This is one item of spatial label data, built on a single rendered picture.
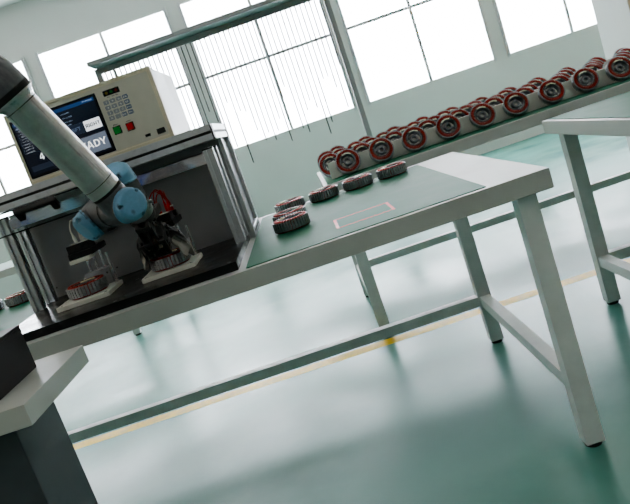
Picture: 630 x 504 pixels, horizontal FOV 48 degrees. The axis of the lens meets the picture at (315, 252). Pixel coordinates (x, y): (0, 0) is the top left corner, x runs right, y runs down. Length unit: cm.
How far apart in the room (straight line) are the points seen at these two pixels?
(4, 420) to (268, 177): 720
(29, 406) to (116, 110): 104
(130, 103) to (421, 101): 657
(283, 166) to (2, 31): 349
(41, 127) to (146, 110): 58
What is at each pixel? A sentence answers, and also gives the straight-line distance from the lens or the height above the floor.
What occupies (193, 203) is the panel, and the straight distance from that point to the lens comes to 220.
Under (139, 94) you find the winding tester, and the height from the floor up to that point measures 125.
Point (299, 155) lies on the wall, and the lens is 832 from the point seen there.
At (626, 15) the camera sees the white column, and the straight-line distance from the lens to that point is 524.
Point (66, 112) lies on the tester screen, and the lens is 214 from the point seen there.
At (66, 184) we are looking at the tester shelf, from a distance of 212.
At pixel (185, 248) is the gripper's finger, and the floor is 82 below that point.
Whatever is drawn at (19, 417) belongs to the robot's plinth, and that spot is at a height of 73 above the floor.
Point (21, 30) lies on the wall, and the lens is 891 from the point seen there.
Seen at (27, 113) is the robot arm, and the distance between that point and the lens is 155.
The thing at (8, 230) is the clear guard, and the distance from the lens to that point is 192.
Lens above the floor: 103
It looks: 10 degrees down
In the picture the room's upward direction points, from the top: 19 degrees counter-clockwise
